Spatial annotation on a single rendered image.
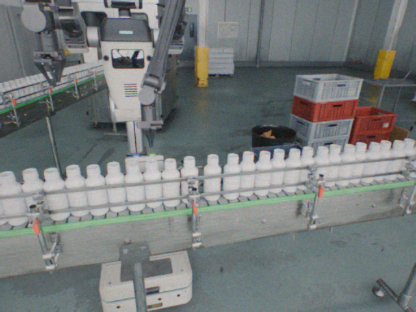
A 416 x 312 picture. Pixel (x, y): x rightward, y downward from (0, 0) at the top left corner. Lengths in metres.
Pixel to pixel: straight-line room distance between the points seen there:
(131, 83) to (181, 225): 0.74
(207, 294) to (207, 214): 1.08
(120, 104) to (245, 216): 0.80
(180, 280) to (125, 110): 1.00
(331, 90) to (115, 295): 2.74
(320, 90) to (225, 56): 7.52
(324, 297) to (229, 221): 1.24
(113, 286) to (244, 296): 0.82
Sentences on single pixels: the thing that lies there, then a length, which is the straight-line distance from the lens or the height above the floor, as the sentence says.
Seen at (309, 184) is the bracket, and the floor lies 1.04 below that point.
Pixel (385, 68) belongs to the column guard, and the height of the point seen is 0.56.
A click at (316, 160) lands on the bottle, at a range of 1.13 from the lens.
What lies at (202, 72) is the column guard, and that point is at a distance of 8.57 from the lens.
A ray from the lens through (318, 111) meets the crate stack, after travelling 3.28.
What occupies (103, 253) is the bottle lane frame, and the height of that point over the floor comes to 0.86.
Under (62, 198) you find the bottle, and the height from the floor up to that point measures 1.08.
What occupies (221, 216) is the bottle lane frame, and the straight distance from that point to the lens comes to 1.03.
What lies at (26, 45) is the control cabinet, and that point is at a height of 1.14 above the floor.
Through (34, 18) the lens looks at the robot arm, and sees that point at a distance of 0.93.
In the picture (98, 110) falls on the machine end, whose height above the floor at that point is 0.32.
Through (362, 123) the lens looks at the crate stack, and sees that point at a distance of 3.88.
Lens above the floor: 1.56
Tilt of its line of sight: 25 degrees down
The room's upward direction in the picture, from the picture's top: 2 degrees clockwise
